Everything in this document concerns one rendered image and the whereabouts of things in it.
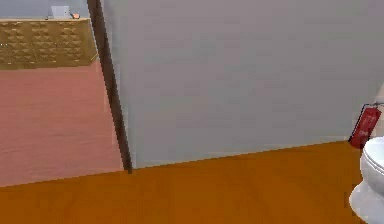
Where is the tan patterned cabinet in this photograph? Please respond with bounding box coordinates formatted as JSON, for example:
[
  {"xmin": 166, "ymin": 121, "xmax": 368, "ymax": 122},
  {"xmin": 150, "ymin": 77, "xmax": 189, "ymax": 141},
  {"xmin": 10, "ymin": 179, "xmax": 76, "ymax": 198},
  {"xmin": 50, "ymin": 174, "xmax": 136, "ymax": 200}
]
[{"xmin": 0, "ymin": 17, "xmax": 99, "ymax": 71}]

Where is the red hanging towel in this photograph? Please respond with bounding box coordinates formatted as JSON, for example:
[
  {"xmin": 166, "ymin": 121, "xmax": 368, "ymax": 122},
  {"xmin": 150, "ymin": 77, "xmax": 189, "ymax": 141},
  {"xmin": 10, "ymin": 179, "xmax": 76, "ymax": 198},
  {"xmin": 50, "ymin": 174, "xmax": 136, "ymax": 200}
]
[{"xmin": 348, "ymin": 103, "xmax": 384, "ymax": 150}]

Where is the white toilet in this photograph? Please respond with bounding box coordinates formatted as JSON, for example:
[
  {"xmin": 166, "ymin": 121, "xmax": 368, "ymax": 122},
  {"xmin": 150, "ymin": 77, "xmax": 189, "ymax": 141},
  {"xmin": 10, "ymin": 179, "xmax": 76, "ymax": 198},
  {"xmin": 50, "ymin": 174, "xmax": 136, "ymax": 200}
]
[{"xmin": 348, "ymin": 135, "xmax": 384, "ymax": 224}]

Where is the dark brown door frame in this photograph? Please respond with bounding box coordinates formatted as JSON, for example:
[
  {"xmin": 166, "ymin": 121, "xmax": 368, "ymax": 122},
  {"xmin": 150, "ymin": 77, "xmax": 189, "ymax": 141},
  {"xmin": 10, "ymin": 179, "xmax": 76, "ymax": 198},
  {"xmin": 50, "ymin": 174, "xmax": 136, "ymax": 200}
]
[{"xmin": 86, "ymin": 0, "xmax": 134, "ymax": 175}]

